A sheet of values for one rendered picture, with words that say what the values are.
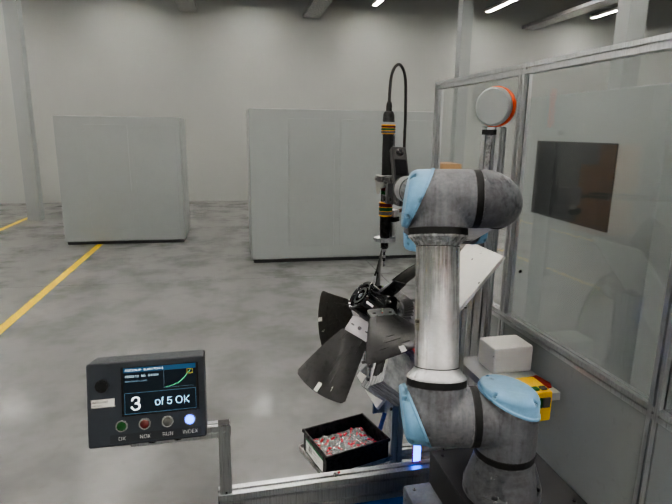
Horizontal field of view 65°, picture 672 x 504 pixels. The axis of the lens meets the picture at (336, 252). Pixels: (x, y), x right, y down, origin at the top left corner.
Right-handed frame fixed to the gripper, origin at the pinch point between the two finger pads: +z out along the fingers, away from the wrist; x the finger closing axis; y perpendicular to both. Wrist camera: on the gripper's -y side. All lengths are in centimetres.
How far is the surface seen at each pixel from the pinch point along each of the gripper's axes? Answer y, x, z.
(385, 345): 48, -5, -23
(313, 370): 66, -23, 2
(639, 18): -154, 454, 425
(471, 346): 78, 56, 38
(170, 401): 48, -65, -45
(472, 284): 38, 34, 1
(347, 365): 63, -12, -4
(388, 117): -18.0, -1.0, -4.7
